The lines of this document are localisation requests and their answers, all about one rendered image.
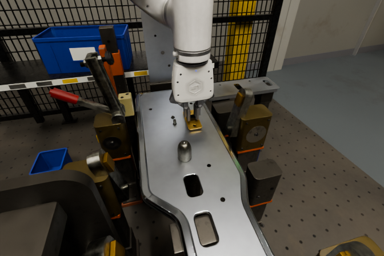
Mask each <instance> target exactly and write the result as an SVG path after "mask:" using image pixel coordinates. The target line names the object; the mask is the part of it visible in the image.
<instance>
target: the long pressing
mask: <svg viewBox="0 0 384 256"><path fill-rule="evenodd" d="M171 92H172V90H163V91H154V92H149V93H139V94H137V95H136V96H135V113H136V123H137V141H138V159H139V178H140V188H141V195H142V198H143V200H144V202H145V203H146V204H147V205H149V206H150V207H152V208H153V209H155V210H156V211H158V212H160V213H161V214H163V215H165V216H166V217H168V218H170V219H171V220H172V221H174V222H175V224H176V225H177V226H178V228H179V232H180V235H181V240H182V246H183V251H184V255H185V256H275V255H274V253H273V251H272V249H271V247H270V245H269V243H268V241H267V239H266V237H265V235H264V233H263V231H262V229H261V228H260V226H259V224H258V222H257V220H256V218H255V216H254V214H253V212H252V210H251V207H250V205H249V199H248V190H247V178H246V174H245V172H244V170H243V168H242V166H241V165H240V163H239V161H238V160H237V158H236V156H235V154H234V152H233V151H232V149H231V147H230V145H229V143H228V142H227V140H226V138H225V136H224V134H223V133H222V131H221V129H220V128H219V126H218V124H217V122H216V120H215V119H214V117H213V115H212V113H211V111H210V110H209V108H208V106H207V104H206V102H205V103H204V104H203V105H202V107H201V115H199V120H200V123H201V125H202V128H200V129H194V130H189V128H188V126H187V123H186V121H185V118H184V116H183V107H181V106H180V105H179V104H174V103H170V101H169V98H170V95H171ZM149 109H152V110H149ZM172 115H173V116H174V117H175V119H176V125H173V119H171V116H172ZM183 140H186V141H188V142H189V143H190V145H191V160H190V161H188V162H181V161H179V160H178V150H177V149H178V144H179V143H180V141H183ZM208 164H210V165H211V167H207V165H208ZM192 175H195V176H197V177H198V180H199V183H200V186H201V189H202V194H201V195H199V196H196V197H190V196H188V194H187V190H186V186H185V182H184V179H185V178H186V177H189V176H192ZM221 198H224V199H225V201H224V202H221V200H220V199H221ZM202 213H208V214H210V216H211V219H212V222H213V225H214V228H215V232H216V234H217V237H218V242H217V243H216V244H214V245H211V246H208V247H204V246H202V244H201V242H200V239H199V235H198V231H197V227H196V224H195V220H194V218H195V216H196V215H198V214H202Z"/></svg>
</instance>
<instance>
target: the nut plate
mask: <svg viewBox="0 0 384 256"><path fill-rule="evenodd" d="M190 113H191V114H190V121H187V118H185V121H186V123H187V126H188V128H189V130H194V129H200V128H202V125H201V123H200V120H196V118H195V115H194V110H190ZM193 125H196V127H194V126H193Z"/></svg>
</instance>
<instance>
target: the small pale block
mask: <svg viewBox="0 0 384 256"><path fill-rule="evenodd" d="M118 99H119V101H120V103H122V104H124V106H125V110H126V112H125V120H126V124H127V129H128V132H129V137H130V141H131V148H132V151H133V156H134V160H135V164H136V167H137V172H138V181H140V178H139V159H138V141H137V126H136V122H135V116H134V105H133V99H132V96H131V93H121V94H118Z"/></svg>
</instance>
